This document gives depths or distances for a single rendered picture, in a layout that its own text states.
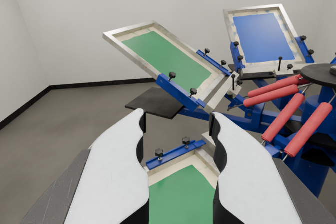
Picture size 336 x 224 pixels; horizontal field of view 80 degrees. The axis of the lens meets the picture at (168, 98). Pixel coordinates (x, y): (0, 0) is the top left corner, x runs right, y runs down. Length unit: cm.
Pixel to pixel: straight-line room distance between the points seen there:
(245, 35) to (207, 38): 232
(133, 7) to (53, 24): 168
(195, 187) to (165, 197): 14
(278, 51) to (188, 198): 152
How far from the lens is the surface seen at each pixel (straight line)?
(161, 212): 95
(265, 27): 226
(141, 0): 430
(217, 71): 168
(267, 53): 202
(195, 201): 97
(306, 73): 127
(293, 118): 143
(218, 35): 442
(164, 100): 171
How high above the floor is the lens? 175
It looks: 27 degrees down
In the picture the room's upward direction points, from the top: 6 degrees counter-clockwise
